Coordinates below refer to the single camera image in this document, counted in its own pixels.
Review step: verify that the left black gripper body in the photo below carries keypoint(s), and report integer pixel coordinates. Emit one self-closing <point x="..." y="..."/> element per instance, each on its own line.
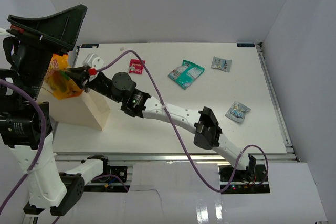
<point x="32" y="55"/>

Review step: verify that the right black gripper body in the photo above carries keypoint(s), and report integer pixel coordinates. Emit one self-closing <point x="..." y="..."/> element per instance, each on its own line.
<point x="94" y="83"/>

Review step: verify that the orange mango candy bag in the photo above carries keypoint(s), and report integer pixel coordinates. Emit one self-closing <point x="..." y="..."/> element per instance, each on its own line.
<point x="60" y="85"/>

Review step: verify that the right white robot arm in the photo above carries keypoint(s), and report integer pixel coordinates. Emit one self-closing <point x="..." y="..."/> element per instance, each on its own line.
<point x="203" y="124"/>

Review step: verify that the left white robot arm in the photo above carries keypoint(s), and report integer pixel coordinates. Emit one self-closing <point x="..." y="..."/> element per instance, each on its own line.
<point x="26" y="129"/>

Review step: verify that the beige paper bag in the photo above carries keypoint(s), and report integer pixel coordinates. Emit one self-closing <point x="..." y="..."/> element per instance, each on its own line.
<point x="90" y="109"/>

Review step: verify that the small pink snack packet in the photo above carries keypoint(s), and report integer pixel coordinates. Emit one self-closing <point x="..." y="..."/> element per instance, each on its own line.
<point x="135" y="66"/>

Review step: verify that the teal snack packet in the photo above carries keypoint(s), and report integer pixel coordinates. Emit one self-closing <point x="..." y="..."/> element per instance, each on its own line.
<point x="185" y="74"/>

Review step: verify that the grey snack packet far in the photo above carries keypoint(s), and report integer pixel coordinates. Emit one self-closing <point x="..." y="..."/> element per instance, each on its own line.
<point x="221" y="64"/>

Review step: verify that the grey snack packet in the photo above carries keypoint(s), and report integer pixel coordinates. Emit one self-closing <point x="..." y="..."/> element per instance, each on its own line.
<point x="221" y="64"/>
<point x="237" y="112"/>

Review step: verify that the grey snack packet near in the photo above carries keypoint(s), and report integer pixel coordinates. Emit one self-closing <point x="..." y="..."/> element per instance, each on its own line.
<point x="237" y="112"/>

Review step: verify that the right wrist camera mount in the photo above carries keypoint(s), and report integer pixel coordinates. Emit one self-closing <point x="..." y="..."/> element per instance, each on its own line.
<point x="92" y="63"/>

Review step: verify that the aluminium table rail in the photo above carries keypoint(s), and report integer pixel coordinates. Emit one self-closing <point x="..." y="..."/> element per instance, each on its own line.
<point x="163" y="157"/>

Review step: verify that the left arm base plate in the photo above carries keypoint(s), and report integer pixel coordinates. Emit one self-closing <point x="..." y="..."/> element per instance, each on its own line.
<point x="112" y="180"/>

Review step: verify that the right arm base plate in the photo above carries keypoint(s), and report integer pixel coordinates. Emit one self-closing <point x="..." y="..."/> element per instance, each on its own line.
<point x="242" y="184"/>

